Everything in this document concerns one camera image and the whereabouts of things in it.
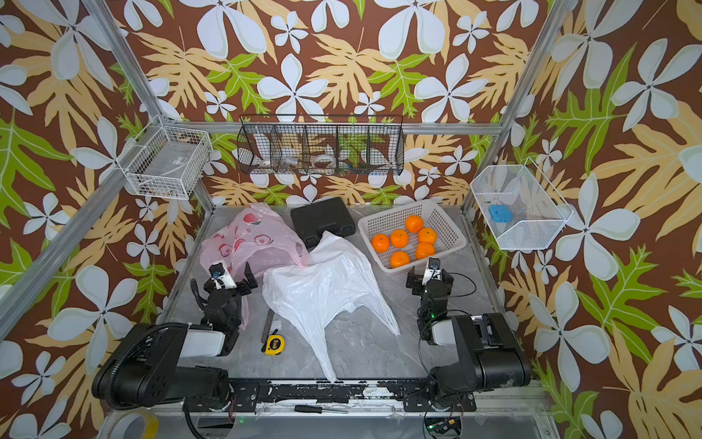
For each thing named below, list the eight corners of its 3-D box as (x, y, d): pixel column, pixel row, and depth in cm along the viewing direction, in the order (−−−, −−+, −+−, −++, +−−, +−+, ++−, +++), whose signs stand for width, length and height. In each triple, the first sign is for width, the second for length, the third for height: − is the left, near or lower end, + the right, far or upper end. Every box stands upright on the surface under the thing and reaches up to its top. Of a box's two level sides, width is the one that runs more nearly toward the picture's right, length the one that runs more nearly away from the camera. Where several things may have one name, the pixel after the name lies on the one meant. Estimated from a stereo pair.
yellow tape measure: (263, 355, 83) (261, 352, 81) (267, 332, 87) (265, 329, 85) (284, 355, 83) (282, 352, 81) (287, 332, 88) (286, 329, 85)
